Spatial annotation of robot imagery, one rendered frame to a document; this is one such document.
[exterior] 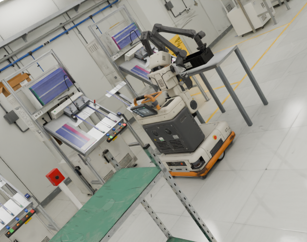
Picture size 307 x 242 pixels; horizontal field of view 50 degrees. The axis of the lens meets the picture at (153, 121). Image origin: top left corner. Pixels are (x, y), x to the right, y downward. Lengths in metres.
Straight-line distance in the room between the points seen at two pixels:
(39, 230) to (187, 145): 1.93
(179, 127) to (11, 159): 3.21
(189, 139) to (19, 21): 3.93
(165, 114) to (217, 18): 6.37
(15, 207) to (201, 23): 6.51
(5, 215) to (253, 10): 6.02
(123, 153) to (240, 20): 4.45
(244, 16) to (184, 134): 4.88
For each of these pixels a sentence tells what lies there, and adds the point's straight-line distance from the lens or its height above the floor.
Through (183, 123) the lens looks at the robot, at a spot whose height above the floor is 0.59.
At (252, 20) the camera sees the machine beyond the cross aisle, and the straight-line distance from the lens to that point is 7.67.
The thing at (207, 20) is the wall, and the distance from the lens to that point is 8.94.
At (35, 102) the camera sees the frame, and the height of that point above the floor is 1.48.
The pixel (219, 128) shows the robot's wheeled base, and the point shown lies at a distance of 3.50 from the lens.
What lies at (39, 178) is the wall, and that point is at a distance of 5.76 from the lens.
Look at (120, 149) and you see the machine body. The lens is 4.48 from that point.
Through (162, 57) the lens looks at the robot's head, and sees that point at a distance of 3.41.
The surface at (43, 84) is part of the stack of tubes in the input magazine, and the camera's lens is 4.31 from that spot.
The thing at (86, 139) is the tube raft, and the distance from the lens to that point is 4.02.
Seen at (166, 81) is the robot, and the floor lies 0.96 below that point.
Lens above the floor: 1.64
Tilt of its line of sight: 16 degrees down
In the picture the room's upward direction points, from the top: 34 degrees counter-clockwise
